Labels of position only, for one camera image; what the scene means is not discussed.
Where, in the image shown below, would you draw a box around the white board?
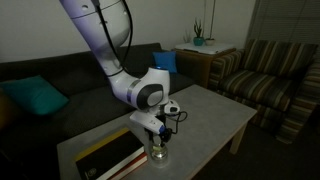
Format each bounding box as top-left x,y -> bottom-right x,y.
174,42 -> 236,55

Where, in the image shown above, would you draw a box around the dark grey sofa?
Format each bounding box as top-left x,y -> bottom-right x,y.
0,42 -> 197,168

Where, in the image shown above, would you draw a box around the striped armchair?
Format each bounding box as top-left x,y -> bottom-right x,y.
208,38 -> 320,145

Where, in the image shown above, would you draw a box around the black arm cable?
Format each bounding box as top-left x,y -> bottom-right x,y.
94,0 -> 134,78

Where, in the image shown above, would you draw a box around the blue pillow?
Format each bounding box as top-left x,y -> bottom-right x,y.
152,50 -> 178,74

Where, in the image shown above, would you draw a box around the plant in teal pot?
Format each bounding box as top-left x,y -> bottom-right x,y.
192,18 -> 205,47

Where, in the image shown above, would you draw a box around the small white pot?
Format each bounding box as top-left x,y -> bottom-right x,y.
204,0 -> 217,47

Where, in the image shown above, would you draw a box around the black book with yellow spine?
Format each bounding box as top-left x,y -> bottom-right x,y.
73,127 -> 146,180

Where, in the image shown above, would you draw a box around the black looped cable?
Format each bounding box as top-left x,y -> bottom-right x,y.
167,110 -> 189,135

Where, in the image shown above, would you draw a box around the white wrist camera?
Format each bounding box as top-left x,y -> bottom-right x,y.
129,110 -> 166,135

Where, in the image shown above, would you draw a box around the grey window blinds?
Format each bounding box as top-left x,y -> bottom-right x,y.
246,0 -> 320,46

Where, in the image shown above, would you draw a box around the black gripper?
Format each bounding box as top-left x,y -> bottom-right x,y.
145,113 -> 173,145

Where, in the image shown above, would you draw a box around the teal pillow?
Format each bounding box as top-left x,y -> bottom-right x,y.
0,75 -> 70,117

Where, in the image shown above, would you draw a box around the wooden side table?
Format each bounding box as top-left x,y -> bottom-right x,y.
173,42 -> 237,89

